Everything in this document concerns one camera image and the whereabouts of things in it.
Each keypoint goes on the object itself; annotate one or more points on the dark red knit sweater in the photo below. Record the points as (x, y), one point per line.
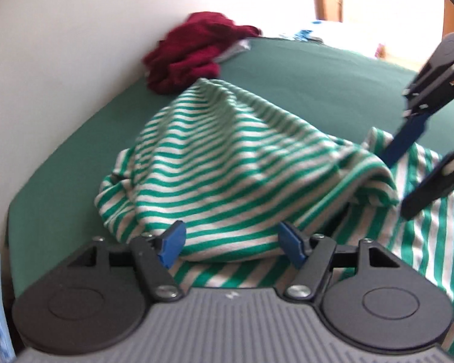
(188, 52)

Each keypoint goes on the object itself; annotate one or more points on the white folded garment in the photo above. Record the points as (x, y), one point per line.
(241, 46)

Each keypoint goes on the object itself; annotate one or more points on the green white striped shirt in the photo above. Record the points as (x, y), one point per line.
(232, 166)

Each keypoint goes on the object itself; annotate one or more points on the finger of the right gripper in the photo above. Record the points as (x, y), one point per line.
(411, 130)

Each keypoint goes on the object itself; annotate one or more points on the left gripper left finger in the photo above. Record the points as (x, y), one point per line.
(153, 256)

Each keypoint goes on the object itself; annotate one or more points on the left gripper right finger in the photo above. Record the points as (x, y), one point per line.
(311, 256)

